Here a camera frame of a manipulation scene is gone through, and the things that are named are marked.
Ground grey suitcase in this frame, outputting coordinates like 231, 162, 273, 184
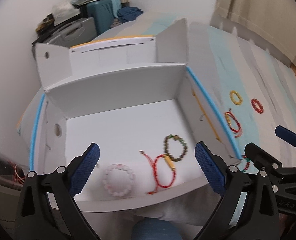
31, 17, 97, 55

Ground multicolour glass bead bracelet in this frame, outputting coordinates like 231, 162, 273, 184
240, 154, 251, 173

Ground yellow bead bracelet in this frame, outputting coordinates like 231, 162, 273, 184
229, 90, 243, 106

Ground blue folded clothes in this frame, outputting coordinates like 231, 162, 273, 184
117, 7, 144, 23

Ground white plastic bag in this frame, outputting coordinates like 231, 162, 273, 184
51, 1, 80, 26

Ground brown green bead bracelet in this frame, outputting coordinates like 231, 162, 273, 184
163, 134, 189, 163

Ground red cord bracelet gold tube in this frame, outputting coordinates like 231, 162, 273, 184
140, 151, 177, 195

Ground blue yellow cardboard box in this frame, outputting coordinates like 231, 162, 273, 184
18, 18, 241, 212

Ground striped bed sheet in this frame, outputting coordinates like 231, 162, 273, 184
93, 11, 296, 230

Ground teal suitcase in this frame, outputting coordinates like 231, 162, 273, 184
86, 0, 121, 35

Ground red cord bracelet gold bead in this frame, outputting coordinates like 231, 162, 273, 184
224, 108, 243, 138

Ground beige curtain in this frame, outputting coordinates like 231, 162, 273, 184
215, 0, 296, 67

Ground pink white bead bracelet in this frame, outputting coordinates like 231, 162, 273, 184
102, 164, 136, 197

